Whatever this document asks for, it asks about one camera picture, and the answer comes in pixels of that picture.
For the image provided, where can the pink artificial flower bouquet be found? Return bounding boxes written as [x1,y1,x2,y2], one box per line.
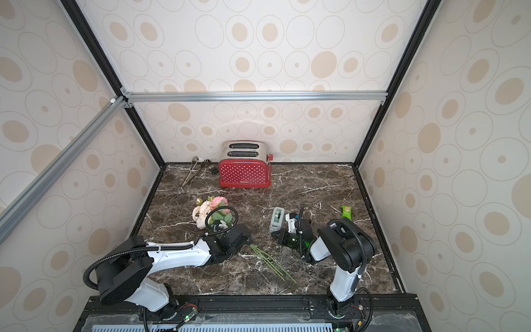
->
[192,196,296,283]

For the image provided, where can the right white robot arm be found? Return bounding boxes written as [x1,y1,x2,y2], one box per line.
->
[269,217,377,304]

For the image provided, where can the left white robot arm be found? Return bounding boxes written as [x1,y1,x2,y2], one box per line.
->
[83,225,253,320]

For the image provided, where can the green snack packet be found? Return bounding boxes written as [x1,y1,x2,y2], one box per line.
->
[342,206,352,221]

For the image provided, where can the red polka dot toaster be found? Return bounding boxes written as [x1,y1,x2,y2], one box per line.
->
[218,141,273,188]

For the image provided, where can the metal kitchen tongs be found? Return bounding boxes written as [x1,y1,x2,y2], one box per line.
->
[181,156,211,187]

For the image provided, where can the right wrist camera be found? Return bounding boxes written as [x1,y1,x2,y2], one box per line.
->
[285,212,299,234]

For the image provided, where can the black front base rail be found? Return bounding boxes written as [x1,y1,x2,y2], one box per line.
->
[74,294,430,331]

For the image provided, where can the horizontal aluminium rail back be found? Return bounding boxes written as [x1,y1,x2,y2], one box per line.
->
[124,91,388,102]

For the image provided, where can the aluminium rail left wall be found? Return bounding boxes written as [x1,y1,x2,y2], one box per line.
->
[1,96,126,242]

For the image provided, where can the black vertical frame post right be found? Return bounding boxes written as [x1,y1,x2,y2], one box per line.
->
[353,0,442,170]

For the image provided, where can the black vertical frame post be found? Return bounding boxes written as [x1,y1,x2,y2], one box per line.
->
[60,0,165,168]
[353,0,442,170]

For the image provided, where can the black vertical frame post left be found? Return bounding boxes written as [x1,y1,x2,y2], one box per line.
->
[60,0,165,168]

